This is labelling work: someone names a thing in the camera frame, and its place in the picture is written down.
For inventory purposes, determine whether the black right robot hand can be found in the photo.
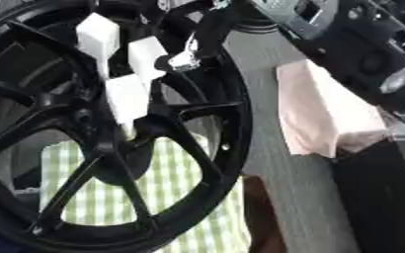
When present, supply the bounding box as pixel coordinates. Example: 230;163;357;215
152;0;255;73

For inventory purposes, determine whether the black round object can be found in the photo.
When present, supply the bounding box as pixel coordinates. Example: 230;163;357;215
92;143;156;187

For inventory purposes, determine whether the black spoked wheel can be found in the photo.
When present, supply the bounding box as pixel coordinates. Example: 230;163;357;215
0;0;257;253

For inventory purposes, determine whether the black cabinet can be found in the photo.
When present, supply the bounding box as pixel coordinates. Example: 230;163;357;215
330;140;405;253

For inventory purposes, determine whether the pale pink cloth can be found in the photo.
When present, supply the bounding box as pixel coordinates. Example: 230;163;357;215
275;58;389;159

